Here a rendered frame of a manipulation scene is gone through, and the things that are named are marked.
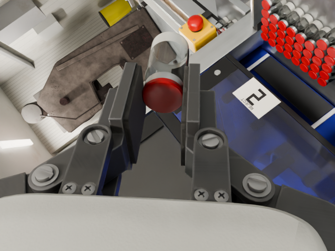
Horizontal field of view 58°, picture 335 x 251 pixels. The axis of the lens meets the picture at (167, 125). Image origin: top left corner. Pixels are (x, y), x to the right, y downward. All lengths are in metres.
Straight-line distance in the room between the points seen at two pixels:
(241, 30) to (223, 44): 0.06
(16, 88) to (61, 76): 2.25
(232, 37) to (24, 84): 7.29
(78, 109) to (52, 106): 0.45
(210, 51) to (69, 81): 5.19
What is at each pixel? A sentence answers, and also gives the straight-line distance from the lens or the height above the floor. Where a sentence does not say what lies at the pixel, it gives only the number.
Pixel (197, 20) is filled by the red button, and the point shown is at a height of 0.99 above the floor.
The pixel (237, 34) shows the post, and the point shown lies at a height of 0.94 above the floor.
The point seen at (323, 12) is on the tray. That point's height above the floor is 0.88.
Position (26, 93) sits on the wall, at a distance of 7.85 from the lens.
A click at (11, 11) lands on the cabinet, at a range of 5.64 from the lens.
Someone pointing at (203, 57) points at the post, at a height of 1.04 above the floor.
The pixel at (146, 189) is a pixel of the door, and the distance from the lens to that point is 0.66.
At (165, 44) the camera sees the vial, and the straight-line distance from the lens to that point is 0.16.
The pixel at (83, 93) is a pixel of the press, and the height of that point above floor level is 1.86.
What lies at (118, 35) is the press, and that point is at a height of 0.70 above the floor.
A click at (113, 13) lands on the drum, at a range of 7.13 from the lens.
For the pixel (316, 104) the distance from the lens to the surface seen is 0.77.
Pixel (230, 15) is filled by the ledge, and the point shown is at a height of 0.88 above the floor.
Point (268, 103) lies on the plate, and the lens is 0.67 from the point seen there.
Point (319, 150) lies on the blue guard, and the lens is 0.65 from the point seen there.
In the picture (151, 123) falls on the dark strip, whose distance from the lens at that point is 0.70.
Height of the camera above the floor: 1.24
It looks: 3 degrees down
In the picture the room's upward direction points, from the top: 127 degrees counter-clockwise
